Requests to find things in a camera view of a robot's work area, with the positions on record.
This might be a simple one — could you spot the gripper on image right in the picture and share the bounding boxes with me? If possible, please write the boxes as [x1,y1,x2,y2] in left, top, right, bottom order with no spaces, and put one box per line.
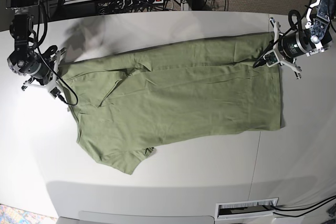
[265,17,302,79]

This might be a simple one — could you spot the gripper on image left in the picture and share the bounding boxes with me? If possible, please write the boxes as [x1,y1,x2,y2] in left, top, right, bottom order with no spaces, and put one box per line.
[21,54,62,97]

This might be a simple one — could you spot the green T-shirt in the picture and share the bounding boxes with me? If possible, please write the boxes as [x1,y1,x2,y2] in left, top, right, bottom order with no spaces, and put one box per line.
[59,33,282,174]

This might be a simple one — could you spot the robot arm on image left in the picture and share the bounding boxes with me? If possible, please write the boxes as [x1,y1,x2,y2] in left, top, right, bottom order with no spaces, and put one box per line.
[6,0,67,102]

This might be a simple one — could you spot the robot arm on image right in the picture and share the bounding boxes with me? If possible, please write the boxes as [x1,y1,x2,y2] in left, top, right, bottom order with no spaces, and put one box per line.
[253,0,335,79]

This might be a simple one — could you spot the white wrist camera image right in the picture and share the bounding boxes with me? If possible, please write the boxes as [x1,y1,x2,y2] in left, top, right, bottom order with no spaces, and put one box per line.
[263,51,279,67]

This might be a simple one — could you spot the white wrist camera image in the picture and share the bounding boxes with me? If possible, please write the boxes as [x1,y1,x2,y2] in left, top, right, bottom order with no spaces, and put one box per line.
[49,87,65,102]
[263,51,279,67]

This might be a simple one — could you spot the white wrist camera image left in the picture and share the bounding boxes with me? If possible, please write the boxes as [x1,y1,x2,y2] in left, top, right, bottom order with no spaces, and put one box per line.
[49,87,65,102]

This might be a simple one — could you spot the black camera cable image right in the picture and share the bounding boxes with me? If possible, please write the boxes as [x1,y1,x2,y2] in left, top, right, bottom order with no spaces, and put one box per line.
[253,10,312,74]

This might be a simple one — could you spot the black camera cable image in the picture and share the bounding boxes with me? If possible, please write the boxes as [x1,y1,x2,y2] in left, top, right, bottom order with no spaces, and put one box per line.
[37,0,79,106]
[253,10,312,74]

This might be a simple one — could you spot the black camera cable image left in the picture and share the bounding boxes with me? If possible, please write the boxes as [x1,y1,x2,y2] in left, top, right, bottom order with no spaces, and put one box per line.
[37,0,79,106]

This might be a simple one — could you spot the black power strip red switch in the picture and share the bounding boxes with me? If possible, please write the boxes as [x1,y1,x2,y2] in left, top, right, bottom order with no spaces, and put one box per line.
[124,0,164,5]

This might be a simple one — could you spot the black cables at table edge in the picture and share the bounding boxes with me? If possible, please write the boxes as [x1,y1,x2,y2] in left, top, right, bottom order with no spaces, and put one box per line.
[272,197,336,218]

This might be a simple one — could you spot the white cable grommet tray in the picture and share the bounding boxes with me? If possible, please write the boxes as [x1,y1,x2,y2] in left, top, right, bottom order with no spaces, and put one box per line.
[214,198,279,220]

